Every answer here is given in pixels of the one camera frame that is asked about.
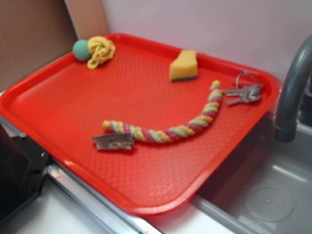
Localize red plastic tray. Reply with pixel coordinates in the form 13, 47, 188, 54
0, 34, 280, 216

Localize yellow crumpled cloth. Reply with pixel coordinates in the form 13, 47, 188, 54
87, 36, 116, 70

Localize silver keys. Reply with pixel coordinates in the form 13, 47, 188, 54
222, 71, 264, 106

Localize grey plastic sink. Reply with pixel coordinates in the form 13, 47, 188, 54
191, 106, 312, 234

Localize brown wood bark piece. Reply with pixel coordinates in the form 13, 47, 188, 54
92, 133, 135, 151

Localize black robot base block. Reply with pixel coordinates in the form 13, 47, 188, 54
0, 126, 51, 224

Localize brown cardboard panel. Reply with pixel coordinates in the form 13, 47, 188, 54
0, 0, 110, 94

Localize grey curved faucet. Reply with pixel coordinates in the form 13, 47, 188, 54
273, 36, 312, 142

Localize silver metal rail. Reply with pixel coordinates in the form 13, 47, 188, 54
0, 115, 156, 234

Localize green textured ball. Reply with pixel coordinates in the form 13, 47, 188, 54
72, 39, 91, 61

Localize yellow sponge with dark base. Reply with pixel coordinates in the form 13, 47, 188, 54
169, 50, 198, 81

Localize multicolour twisted rope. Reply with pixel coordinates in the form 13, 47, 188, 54
102, 80, 223, 143

